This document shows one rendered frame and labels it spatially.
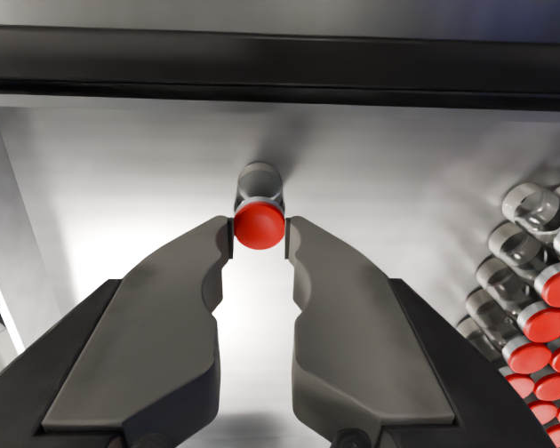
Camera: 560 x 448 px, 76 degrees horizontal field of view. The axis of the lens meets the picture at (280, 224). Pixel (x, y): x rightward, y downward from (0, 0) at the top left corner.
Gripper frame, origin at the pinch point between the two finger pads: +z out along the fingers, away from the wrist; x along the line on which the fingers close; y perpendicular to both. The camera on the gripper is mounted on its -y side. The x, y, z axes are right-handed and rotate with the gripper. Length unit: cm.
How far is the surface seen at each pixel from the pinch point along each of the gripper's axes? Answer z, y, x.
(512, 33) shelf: 5.5, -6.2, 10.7
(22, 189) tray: 5.1, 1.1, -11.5
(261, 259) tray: 5.2, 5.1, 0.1
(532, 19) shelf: 5.5, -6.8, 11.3
